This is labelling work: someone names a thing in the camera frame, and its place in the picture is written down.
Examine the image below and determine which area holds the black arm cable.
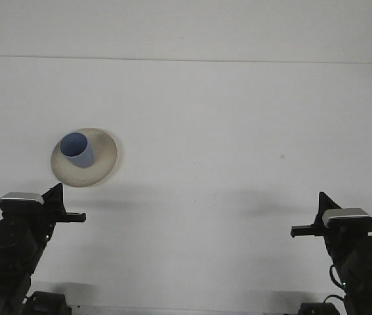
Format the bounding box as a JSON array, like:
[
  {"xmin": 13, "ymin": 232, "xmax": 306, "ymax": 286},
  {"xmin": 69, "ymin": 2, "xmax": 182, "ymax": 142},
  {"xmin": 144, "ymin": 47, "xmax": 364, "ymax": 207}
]
[{"xmin": 323, "ymin": 264, "xmax": 349, "ymax": 306}]

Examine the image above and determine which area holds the pale blue cup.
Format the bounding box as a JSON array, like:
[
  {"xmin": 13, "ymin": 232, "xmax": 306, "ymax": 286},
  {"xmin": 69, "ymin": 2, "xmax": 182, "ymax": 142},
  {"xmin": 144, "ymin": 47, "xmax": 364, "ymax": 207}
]
[{"xmin": 60, "ymin": 132, "xmax": 95, "ymax": 169}]

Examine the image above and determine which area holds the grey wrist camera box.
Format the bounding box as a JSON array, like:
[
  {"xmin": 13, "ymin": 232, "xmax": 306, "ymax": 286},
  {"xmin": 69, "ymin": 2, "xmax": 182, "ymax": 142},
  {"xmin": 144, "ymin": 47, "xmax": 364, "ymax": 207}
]
[
  {"xmin": 0, "ymin": 192, "xmax": 45, "ymax": 211},
  {"xmin": 322, "ymin": 208, "xmax": 372, "ymax": 229}
]

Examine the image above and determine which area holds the pale round plate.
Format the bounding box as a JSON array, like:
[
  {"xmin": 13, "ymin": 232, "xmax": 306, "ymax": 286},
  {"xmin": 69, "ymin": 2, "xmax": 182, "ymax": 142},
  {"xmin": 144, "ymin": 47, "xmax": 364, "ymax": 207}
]
[{"xmin": 50, "ymin": 127, "xmax": 118, "ymax": 188}]

